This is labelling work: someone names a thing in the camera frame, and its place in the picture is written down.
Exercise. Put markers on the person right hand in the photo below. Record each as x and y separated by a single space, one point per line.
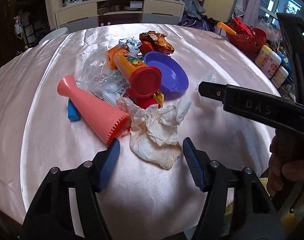
293 171

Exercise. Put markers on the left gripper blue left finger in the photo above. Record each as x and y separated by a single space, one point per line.
106 162

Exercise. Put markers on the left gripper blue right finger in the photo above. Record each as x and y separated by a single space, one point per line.
191 155

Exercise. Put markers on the yellow lid white bottle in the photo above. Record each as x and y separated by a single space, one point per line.
263 56

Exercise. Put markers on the orange tube red cap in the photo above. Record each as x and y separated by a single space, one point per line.
143 80

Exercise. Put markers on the pink plastic vase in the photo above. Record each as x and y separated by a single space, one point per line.
105 120

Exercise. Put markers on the orange stick handle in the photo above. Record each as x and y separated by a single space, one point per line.
226 28

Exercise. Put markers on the yellow fluffy blanket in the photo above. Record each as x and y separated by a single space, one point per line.
253 214

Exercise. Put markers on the grey round stool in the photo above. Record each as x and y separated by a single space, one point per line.
54 34

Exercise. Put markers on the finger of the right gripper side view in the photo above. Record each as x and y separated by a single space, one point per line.
211 90

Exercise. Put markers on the red gold ornament ball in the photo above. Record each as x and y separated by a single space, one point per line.
155 99

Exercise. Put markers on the blue white wrapper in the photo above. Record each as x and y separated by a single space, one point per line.
131 44

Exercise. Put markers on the white cream small bottle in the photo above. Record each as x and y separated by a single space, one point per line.
279 77

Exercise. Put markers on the purple plastic plate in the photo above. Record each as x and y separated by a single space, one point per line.
174 81

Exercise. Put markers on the beige tv cabinet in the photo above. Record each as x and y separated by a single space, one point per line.
98 13

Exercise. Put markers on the small blue white bottle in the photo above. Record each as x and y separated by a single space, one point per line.
73 113

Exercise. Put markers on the red plastic basket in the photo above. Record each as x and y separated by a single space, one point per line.
248 39

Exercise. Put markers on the red gold foil wrapper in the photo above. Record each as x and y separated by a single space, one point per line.
154 41

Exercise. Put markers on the pink curtain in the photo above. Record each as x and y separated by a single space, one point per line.
252 0

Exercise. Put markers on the white pink label bottle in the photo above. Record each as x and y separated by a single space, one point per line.
271 65

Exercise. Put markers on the white tissue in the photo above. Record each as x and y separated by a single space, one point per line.
154 131

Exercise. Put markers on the clear plastic bag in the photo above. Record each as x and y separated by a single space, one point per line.
98 76

